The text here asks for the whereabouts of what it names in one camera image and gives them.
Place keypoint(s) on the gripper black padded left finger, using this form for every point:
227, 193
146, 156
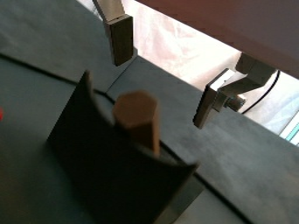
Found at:
118, 26

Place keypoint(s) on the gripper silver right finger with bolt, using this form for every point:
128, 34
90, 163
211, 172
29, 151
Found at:
223, 92

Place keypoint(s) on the brown hexagon peg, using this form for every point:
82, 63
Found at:
136, 115

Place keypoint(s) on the red shape sorter board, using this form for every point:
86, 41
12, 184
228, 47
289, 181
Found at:
1, 114

